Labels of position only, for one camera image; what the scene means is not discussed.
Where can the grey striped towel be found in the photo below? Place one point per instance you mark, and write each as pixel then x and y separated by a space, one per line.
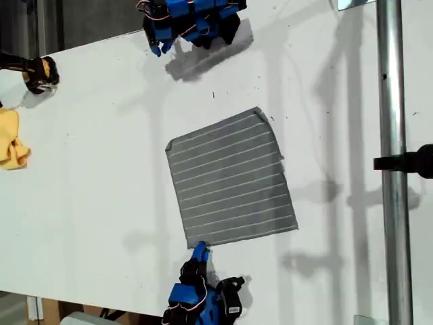
pixel 230 183

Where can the white plastic container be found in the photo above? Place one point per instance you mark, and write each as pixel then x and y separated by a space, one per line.
pixel 81 319

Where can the black yellow power tool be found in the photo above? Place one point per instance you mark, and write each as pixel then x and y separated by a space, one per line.
pixel 37 72

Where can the brown cardboard box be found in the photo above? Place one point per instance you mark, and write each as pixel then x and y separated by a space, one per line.
pixel 67 306

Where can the white table leg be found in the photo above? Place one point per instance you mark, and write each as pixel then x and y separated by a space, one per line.
pixel 34 308

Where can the yellow cloth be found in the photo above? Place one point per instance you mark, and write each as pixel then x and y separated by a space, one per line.
pixel 10 142

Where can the black clamp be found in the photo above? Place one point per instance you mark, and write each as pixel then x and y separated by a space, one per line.
pixel 406 162

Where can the black camera box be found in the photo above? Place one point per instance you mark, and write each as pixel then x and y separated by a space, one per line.
pixel 231 298

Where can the steel post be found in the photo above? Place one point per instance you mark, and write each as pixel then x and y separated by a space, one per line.
pixel 392 101

